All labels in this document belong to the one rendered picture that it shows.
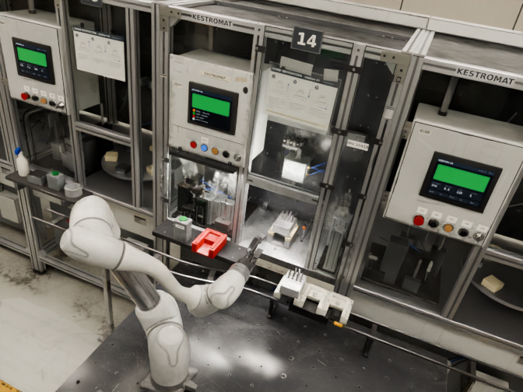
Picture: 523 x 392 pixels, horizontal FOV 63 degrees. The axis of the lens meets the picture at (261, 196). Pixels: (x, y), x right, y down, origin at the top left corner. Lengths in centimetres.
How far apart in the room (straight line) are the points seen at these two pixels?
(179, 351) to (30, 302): 181
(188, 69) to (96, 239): 94
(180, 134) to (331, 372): 133
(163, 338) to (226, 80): 112
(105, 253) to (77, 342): 168
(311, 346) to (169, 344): 74
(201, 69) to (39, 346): 201
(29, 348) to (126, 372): 120
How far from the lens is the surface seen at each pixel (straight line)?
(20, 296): 349
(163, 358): 181
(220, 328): 220
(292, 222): 235
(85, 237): 146
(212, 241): 226
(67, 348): 308
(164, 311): 190
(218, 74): 198
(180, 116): 214
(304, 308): 214
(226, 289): 168
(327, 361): 217
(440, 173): 183
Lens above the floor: 232
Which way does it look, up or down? 31 degrees down
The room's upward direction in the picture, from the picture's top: 8 degrees clockwise
